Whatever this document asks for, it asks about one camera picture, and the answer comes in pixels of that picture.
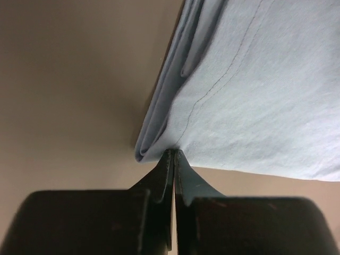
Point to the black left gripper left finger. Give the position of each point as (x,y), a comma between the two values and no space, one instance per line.
(157,219)

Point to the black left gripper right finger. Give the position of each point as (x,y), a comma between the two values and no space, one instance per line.
(188,185)

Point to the grey blue t shirt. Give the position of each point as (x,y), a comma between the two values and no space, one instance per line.
(251,86)

